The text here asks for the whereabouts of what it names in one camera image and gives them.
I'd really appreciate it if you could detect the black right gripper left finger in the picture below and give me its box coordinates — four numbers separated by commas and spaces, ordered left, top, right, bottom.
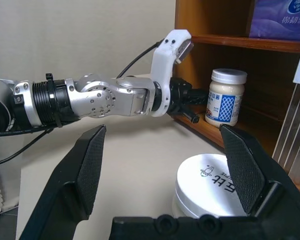
18, 124, 108, 240

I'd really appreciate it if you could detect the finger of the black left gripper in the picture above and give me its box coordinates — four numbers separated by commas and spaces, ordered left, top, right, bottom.
189, 88, 209, 106
174, 106, 201, 124

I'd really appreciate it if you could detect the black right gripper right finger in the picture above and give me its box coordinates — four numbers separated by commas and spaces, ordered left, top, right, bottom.
219, 124, 300, 240

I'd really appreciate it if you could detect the white jar with white lid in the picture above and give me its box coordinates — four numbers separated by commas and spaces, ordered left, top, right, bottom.
171, 153, 243, 219
204, 68, 248, 128

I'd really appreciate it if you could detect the purple tissue pack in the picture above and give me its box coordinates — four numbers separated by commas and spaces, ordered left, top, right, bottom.
248, 0, 300, 42

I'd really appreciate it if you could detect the wooden cabinet with shelf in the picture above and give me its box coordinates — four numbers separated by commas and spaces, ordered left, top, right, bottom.
169, 0, 300, 161

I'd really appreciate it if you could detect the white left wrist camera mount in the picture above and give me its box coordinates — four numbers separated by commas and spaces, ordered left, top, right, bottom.
149, 29, 195, 118

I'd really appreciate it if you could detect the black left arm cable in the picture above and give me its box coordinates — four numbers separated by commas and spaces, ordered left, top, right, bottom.
0, 41, 166, 167

